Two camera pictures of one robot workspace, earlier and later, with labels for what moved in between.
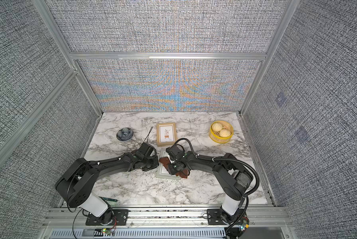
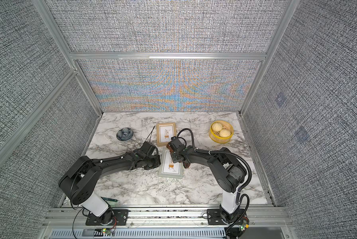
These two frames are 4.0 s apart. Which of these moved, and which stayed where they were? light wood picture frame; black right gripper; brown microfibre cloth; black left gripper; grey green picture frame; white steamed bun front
Moved: brown microfibre cloth; black right gripper
Stayed: light wood picture frame; grey green picture frame; black left gripper; white steamed bun front
